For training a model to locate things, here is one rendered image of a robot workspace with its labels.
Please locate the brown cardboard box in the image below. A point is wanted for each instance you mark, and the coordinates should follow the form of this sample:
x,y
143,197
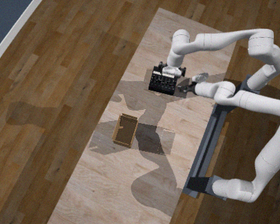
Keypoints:
x,y
125,130

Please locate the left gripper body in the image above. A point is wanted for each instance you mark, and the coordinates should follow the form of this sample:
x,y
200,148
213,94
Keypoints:
x,y
192,88

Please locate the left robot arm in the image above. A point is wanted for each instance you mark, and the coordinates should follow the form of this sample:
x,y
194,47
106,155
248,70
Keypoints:
x,y
267,162

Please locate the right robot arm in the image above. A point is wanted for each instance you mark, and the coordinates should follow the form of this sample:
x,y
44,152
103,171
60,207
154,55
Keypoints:
x,y
260,46

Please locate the black lighting desk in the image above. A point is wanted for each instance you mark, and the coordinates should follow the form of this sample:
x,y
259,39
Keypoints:
x,y
162,83

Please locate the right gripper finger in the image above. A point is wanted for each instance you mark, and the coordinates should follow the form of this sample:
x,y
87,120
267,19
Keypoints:
x,y
160,67
183,72

